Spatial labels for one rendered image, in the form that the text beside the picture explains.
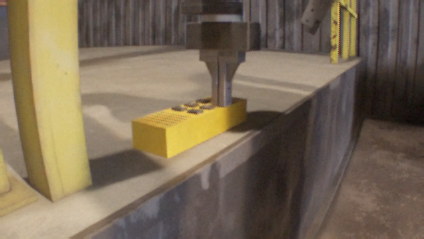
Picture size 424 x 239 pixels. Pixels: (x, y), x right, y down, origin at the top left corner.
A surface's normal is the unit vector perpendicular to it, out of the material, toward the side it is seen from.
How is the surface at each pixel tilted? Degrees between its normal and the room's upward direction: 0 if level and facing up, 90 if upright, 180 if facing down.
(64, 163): 90
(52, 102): 90
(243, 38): 90
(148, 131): 90
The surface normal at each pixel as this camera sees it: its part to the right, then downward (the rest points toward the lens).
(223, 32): -0.55, 0.22
